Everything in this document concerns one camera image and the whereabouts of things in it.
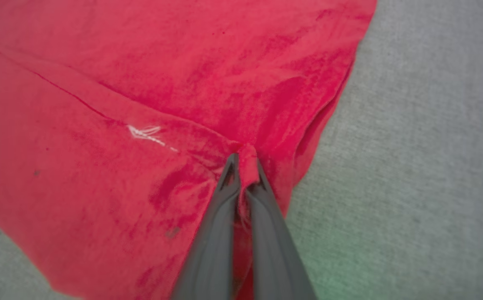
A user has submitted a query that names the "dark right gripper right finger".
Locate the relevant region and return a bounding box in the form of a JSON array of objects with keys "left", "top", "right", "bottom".
[{"left": 245, "top": 158, "right": 318, "bottom": 300}]

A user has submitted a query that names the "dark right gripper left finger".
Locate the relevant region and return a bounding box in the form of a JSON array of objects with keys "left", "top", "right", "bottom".
[{"left": 170, "top": 153, "right": 242, "bottom": 300}]

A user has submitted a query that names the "red and white garment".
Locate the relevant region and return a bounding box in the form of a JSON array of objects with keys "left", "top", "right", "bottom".
[{"left": 0, "top": 0, "right": 378, "bottom": 300}]

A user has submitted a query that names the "grey fabric sofa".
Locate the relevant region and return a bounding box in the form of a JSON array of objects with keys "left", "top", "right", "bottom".
[{"left": 0, "top": 0, "right": 483, "bottom": 300}]

